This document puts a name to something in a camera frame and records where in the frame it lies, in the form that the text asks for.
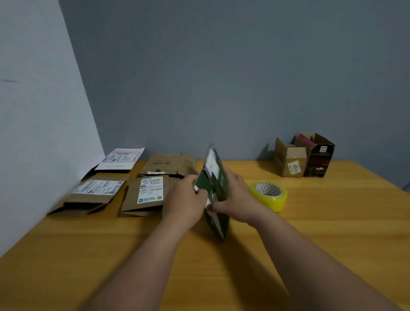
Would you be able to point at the person's left forearm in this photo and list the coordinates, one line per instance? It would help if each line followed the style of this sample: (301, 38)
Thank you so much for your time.
(137, 275)

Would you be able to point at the black box white label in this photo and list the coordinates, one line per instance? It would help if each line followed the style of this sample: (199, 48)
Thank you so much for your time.
(121, 157)

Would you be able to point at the brown carton with label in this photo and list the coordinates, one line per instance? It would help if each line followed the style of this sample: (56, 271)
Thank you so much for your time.
(129, 202)

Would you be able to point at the green box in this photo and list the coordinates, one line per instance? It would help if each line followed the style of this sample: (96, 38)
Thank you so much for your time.
(219, 186)

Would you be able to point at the beige chair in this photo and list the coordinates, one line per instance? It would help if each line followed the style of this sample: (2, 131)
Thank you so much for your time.
(407, 187)

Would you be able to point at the person's left hand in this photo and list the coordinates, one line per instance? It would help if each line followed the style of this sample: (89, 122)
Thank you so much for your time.
(184, 205)

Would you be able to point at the small brown cardboard box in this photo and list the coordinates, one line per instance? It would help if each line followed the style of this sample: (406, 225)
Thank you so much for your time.
(285, 160)

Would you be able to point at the person's right forearm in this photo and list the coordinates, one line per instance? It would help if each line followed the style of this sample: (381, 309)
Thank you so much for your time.
(314, 269)

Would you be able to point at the person's right hand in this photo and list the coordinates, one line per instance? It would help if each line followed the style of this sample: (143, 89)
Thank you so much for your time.
(240, 202)

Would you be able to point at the pink and black carton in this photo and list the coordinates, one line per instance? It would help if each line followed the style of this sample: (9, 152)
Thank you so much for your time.
(320, 160)

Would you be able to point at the plain brown carton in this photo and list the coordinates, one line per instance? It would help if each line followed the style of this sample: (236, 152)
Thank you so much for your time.
(160, 163)

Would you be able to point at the yellow tape roll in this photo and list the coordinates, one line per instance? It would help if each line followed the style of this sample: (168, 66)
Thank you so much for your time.
(272, 202)

